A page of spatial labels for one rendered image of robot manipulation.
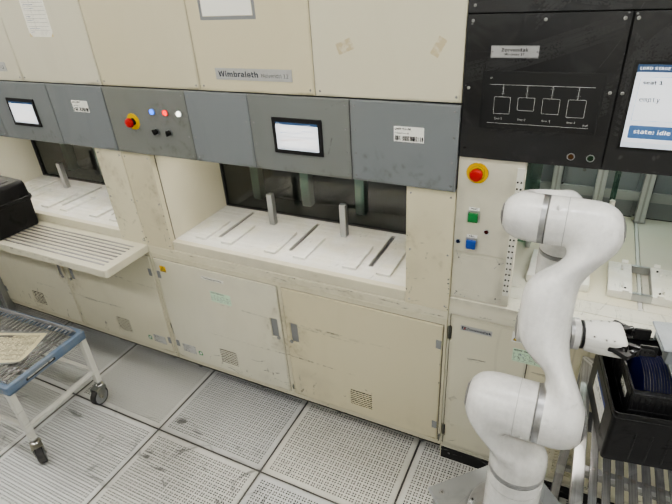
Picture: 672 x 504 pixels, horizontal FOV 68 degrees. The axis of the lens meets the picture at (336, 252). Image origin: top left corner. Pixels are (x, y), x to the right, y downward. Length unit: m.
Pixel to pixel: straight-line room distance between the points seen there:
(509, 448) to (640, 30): 1.03
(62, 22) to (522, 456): 2.23
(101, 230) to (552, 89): 2.20
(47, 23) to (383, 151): 1.53
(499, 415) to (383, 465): 1.38
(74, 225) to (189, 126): 1.13
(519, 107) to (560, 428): 0.88
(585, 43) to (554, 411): 0.92
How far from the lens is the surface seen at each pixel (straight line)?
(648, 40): 1.51
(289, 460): 2.47
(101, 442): 2.84
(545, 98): 1.54
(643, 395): 1.48
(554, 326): 1.06
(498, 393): 1.09
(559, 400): 1.08
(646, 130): 1.56
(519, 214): 1.05
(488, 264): 1.77
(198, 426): 2.71
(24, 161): 3.79
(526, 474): 1.21
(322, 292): 2.10
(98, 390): 2.96
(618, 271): 2.11
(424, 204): 1.72
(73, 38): 2.45
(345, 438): 2.52
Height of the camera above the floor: 1.94
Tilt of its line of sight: 30 degrees down
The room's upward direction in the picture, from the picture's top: 4 degrees counter-clockwise
